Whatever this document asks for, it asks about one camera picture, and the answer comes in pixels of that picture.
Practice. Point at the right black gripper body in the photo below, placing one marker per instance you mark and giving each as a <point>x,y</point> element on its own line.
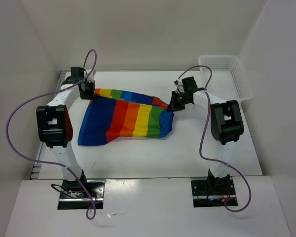
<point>179,100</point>

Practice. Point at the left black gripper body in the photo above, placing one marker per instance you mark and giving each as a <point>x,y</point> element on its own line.
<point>88,94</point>

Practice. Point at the rainbow striped shorts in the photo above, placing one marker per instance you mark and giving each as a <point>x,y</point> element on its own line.
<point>114,113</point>

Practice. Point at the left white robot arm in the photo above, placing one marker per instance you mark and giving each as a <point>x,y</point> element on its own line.
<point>56,131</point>

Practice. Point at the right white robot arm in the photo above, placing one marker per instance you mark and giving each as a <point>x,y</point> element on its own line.
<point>225,122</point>

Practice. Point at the white plastic basket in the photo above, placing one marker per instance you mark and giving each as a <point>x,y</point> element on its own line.
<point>227,78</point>

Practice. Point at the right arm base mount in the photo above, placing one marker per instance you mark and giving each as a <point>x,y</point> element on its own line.
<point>204,196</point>

